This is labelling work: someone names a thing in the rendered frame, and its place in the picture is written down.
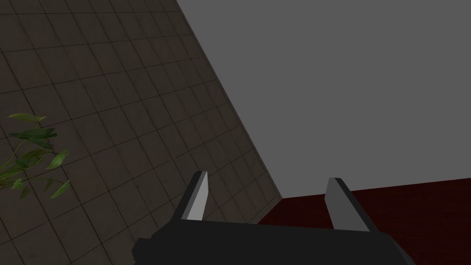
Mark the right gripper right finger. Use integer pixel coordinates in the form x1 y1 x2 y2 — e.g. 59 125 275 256
324 177 379 233

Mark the green leafy plant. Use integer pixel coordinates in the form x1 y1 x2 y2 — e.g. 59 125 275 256
0 112 71 201

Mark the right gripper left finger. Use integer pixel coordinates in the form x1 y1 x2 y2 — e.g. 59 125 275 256
180 171 209 221

